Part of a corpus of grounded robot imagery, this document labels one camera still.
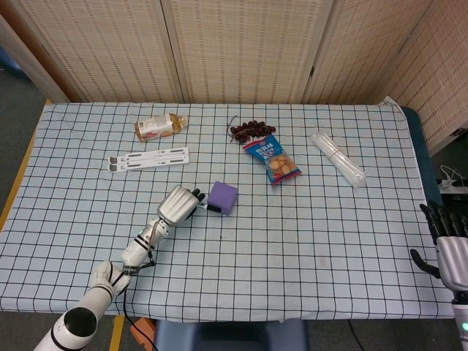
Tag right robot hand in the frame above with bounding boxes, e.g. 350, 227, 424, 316
409, 200, 468, 293

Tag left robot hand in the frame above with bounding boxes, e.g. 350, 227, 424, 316
156, 184, 206, 225

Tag purple foam cube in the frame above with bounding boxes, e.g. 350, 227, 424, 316
206, 181, 238, 216

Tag white folding stand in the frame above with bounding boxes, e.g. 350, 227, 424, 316
107, 146, 192, 172

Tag white power strip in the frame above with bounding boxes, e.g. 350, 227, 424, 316
437, 178, 468, 194

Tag plastic bottle amber drink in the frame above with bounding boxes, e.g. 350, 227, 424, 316
134, 113, 189, 142

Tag blue checked tablecloth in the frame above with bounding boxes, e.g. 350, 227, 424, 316
0, 95, 455, 325

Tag dark red grape bunch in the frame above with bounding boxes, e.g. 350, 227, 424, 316
227, 116, 276, 143

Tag blue cookie snack bag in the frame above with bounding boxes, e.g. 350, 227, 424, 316
243, 134, 302, 187

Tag orange box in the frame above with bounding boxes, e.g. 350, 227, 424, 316
129, 318, 157, 351

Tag dark blue chair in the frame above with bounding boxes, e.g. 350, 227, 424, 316
153, 320, 310, 351

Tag clear pack white straws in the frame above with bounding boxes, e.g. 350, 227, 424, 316
309, 132, 366, 188

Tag beige folding screen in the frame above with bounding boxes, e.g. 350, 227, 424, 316
0, 0, 468, 154

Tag white cable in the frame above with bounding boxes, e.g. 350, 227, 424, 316
438, 165, 468, 183

